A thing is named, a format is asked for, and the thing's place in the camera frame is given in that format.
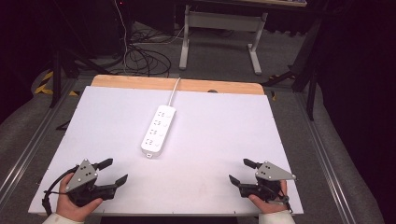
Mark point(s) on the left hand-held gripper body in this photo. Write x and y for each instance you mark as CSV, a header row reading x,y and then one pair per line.
x,y
81,175

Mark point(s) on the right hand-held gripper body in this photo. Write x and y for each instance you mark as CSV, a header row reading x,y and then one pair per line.
x,y
271,173

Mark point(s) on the person's right hand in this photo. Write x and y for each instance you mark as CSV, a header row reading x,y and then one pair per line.
x,y
274,206

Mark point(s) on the person's left hand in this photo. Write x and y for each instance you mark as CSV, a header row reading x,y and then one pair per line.
x,y
70,209

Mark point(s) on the white board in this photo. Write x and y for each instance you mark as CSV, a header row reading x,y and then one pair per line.
x,y
211,137

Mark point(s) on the white power strip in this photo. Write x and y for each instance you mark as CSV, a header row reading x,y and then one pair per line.
x,y
158,130

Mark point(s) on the wooden table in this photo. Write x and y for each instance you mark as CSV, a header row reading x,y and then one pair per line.
x,y
137,82

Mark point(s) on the black metal stand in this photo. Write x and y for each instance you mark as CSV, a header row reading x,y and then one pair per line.
x,y
56,74
311,84

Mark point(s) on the yellow black floor tape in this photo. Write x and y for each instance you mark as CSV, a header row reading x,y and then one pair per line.
x,y
46,82

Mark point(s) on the metal floor rail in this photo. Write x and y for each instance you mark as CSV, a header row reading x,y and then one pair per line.
x,y
323,158
34,143

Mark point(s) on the white metal desk frame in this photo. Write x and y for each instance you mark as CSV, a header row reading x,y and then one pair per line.
x,y
222,20

